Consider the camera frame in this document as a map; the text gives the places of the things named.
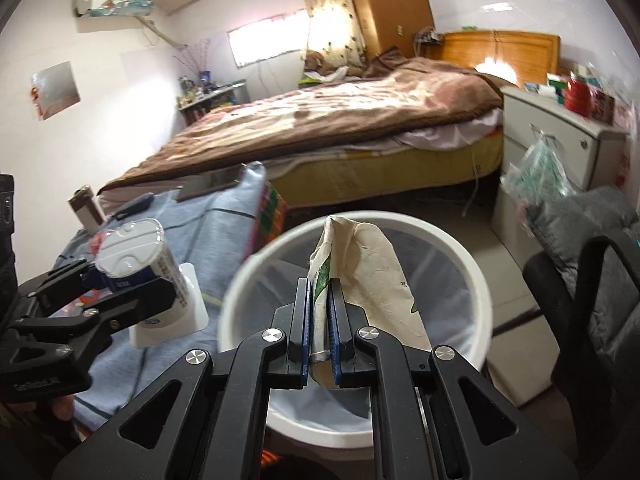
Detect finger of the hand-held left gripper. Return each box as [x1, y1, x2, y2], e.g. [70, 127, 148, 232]
[10, 280, 181, 356]
[17, 259, 103, 321]

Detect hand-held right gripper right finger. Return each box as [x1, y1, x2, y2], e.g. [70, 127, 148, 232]
[327, 277, 558, 480]

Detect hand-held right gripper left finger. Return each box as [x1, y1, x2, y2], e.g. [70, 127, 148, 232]
[50, 277, 313, 480]

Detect white yogurt cup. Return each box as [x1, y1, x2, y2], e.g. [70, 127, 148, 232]
[95, 217, 208, 348]

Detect crushed printed paper cup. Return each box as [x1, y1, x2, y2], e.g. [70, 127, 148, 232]
[307, 215, 433, 391]

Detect white round trash bin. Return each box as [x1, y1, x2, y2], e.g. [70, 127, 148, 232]
[217, 211, 493, 463]

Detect person's left hand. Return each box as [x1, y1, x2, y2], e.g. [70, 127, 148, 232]
[52, 395, 76, 421]

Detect translucent bin liner bag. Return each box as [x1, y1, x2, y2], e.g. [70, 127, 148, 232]
[232, 225, 476, 436]

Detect brown and white thermos mug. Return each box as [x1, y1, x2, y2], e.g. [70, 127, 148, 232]
[68, 185, 107, 235]

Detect dark blue glasses case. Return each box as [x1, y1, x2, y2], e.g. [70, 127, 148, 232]
[107, 192, 156, 221]

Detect red plaid cloth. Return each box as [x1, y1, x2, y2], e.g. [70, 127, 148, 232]
[247, 182, 290, 261]

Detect blue checked table blanket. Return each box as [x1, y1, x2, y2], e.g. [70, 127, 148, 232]
[52, 161, 268, 433]

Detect yellow bed mattress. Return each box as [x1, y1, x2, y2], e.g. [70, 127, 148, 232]
[265, 130, 503, 208]

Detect red hanging ornament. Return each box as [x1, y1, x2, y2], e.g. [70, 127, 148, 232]
[29, 74, 45, 122]

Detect bed with brown blanket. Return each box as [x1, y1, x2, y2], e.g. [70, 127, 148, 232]
[97, 47, 503, 196]

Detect cluttered side desk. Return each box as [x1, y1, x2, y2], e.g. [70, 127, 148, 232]
[179, 80, 249, 126]

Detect vase of dry branches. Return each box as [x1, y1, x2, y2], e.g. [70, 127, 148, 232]
[172, 39, 216, 78]

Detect green printed plastic bag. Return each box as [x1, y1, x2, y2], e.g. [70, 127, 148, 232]
[500, 132, 576, 211]

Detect black office chair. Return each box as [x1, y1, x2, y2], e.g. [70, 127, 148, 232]
[522, 227, 640, 456]

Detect brown teddy bear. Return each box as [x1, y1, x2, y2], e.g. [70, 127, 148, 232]
[304, 50, 366, 81]

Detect grey chair cushion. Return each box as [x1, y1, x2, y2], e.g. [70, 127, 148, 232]
[527, 185, 640, 361]

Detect white air conditioner pipe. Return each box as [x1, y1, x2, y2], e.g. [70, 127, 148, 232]
[135, 16, 188, 53]

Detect white air conditioner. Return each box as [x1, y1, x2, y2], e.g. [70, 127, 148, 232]
[74, 0, 156, 18]

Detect bright window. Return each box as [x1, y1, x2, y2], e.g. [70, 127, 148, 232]
[227, 10, 311, 67]

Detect white nightstand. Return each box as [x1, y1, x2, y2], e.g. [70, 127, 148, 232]
[492, 85, 628, 241]

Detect patterned curtain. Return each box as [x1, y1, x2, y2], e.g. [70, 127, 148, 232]
[298, 0, 366, 68]

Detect wooden wardrobe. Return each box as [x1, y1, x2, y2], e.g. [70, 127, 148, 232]
[340, 0, 435, 56]

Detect pile of small boxes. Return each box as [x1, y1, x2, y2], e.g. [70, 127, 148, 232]
[522, 62, 618, 123]

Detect wooden bed headboard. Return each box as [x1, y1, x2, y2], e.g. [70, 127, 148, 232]
[440, 30, 561, 88]

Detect white and red plastic bag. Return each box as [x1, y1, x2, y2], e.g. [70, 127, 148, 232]
[612, 95, 640, 191]

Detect silver wall poster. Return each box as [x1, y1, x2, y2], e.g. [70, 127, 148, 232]
[31, 61, 81, 121]

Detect white charging cable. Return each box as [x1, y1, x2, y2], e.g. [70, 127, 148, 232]
[462, 152, 486, 218]

